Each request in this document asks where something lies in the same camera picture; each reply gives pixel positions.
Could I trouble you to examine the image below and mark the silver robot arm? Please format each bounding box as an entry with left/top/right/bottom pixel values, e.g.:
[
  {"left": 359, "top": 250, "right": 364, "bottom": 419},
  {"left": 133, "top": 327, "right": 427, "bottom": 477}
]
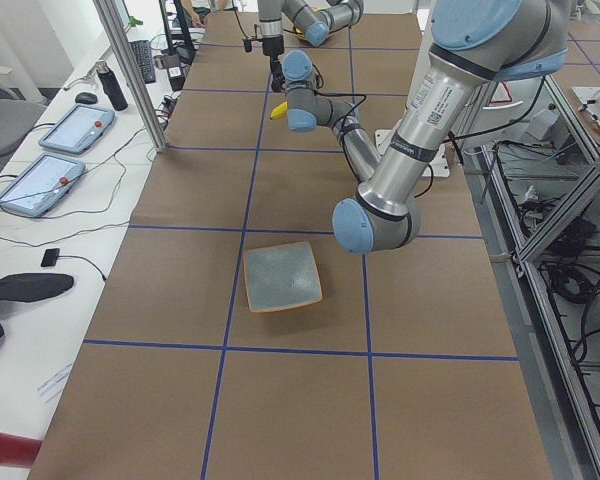
[
  {"left": 257, "top": 0, "right": 364, "bottom": 78},
  {"left": 282, "top": 1, "right": 571, "bottom": 254}
]

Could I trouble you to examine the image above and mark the black computer mouse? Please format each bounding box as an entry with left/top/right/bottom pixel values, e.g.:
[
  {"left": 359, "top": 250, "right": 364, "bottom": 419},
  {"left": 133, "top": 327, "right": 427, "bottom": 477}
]
[{"left": 74, "top": 92, "right": 98, "bottom": 105}]

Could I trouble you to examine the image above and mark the black jacket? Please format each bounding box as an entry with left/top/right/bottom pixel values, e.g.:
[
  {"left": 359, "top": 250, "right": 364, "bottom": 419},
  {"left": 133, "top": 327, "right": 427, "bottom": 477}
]
[{"left": 0, "top": 272, "right": 75, "bottom": 370}]

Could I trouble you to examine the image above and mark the red cylinder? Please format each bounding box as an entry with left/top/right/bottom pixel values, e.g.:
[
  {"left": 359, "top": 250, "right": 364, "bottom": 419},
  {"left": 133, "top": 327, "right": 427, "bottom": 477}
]
[{"left": 0, "top": 432, "right": 42, "bottom": 468}]

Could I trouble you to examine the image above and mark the black keyboard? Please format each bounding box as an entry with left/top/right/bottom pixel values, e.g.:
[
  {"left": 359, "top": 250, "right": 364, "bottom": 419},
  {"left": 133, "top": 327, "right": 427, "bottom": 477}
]
[{"left": 129, "top": 40, "right": 156, "bottom": 84}]

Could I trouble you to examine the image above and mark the blue square ceramic plate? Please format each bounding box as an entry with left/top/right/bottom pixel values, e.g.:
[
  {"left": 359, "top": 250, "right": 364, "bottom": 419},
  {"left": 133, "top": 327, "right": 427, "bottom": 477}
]
[{"left": 243, "top": 241, "right": 323, "bottom": 313}]

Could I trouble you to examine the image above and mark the lower blue teach pendant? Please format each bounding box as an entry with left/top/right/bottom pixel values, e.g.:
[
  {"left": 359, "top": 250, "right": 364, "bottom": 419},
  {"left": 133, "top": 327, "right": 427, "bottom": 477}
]
[{"left": 0, "top": 153, "right": 86, "bottom": 218}]

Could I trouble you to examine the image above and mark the upper blue teach pendant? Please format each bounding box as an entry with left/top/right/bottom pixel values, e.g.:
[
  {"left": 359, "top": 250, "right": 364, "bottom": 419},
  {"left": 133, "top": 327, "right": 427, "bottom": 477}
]
[{"left": 38, "top": 104, "right": 115, "bottom": 155}]

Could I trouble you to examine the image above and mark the blue teach pendant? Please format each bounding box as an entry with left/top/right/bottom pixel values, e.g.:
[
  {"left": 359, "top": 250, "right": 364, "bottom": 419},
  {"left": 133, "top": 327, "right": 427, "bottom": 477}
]
[
  {"left": 0, "top": 153, "right": 86, "bottom": 218},
  {"left": 38, "top": 104, "right": 115, "bottom": 155}
]

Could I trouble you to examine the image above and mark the small black device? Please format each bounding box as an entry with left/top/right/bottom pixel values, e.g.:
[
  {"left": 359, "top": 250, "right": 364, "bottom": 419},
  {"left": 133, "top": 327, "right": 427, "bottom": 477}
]
[{"left": 40, "top": 248, "right": 60, "bottom": 268}]

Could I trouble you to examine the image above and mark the black water bottle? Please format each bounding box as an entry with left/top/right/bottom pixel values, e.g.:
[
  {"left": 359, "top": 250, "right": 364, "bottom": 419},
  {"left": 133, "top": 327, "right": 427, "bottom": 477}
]
[{"left": 95, "top": 60, "right": 128, "bottom": 111}]

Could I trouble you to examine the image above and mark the aluminium frame post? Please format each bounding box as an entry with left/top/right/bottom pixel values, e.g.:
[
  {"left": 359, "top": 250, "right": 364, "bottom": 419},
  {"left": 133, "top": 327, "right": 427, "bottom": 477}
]
[{"left": 93, "top": 0, "right": 167, "bottom": 153}]

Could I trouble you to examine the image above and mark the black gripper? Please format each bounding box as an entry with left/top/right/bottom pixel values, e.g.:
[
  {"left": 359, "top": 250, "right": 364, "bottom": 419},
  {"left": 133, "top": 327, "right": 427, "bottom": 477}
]
[{"left": 262, "top": 36, "right": 285, "bottom": 75}]

